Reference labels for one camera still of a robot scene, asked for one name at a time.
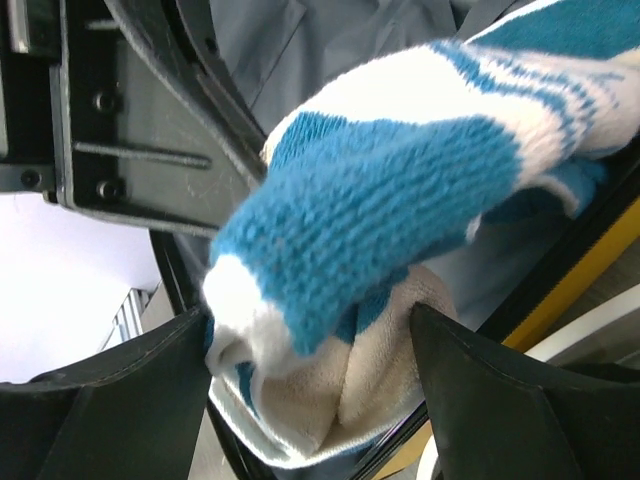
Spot blue white knitted towel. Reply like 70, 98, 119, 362
202, 1, 639, 469

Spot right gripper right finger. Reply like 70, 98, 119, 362
408, 302, 640, 480

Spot yellow Pikachu suitcase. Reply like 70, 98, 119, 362
1, 1, 639, 479

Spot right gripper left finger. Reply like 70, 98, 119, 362
1, 309, 210, 479

